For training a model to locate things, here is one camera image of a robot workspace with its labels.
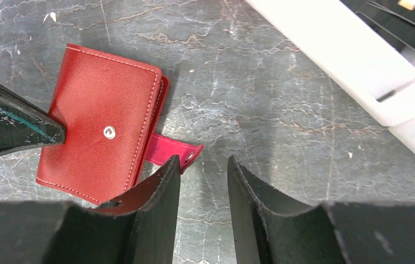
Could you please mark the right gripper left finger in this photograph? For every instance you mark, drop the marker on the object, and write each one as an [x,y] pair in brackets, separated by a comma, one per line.
[135,227]

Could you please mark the black cards in white bin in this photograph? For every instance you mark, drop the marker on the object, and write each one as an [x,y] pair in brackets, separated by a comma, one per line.
[390,20]

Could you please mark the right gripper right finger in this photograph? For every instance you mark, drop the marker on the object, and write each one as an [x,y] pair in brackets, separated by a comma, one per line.
[272,227]

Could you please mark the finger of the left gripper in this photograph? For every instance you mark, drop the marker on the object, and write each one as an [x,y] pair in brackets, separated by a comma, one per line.
[24,126]

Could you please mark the red leather card holder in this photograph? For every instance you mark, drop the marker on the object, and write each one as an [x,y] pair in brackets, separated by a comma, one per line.
[109,106]

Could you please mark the white divided plastic bin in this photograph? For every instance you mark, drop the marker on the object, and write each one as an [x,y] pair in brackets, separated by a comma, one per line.
[372,72]

